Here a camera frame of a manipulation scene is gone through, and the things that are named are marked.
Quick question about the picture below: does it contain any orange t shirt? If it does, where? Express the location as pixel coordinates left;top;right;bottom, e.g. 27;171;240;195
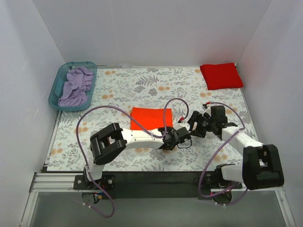
130;107;173;130

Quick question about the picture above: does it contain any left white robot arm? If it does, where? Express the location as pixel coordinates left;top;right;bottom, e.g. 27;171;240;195
84;121;191;189

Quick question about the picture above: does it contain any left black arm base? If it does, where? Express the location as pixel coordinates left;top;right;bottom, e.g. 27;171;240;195
73;174;116;190

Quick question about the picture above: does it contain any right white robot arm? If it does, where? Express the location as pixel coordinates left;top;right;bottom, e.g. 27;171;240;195
188;105;285;190

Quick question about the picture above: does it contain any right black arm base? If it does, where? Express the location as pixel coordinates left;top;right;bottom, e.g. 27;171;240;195
198;173;242;198

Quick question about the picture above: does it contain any floral patterned table mat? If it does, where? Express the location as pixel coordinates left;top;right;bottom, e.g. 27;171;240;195
46;68;256;172

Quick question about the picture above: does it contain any folded red t shirt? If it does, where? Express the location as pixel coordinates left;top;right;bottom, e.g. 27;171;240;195
200;63;243;90

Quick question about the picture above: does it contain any crumpled lavender t shirt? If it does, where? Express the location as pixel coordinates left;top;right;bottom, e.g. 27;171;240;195
58;67;94;107

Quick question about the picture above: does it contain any teal plastic bin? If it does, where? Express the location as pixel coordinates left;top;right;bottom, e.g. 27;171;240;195
48;61;97;112

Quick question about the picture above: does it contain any aluminium rail frame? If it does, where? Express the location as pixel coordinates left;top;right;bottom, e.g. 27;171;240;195
21;172;295;227

